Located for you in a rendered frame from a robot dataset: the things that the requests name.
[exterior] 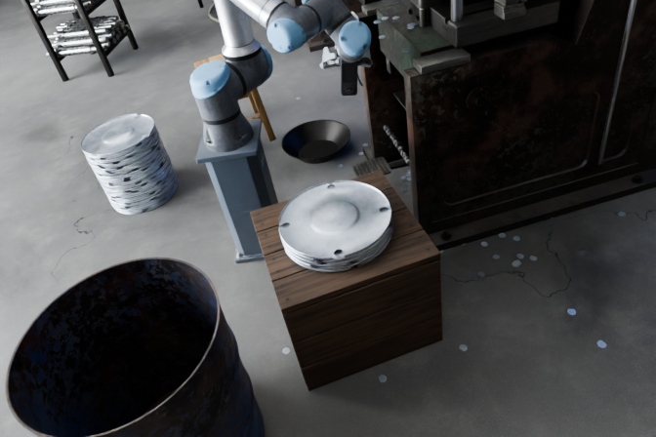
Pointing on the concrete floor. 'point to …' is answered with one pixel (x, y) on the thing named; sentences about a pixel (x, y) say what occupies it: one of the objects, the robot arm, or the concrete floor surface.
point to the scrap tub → (133, 359)
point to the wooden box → (357, 297)
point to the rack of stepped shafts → (69, 1)
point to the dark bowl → (316, 140)
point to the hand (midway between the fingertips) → (346, 67)
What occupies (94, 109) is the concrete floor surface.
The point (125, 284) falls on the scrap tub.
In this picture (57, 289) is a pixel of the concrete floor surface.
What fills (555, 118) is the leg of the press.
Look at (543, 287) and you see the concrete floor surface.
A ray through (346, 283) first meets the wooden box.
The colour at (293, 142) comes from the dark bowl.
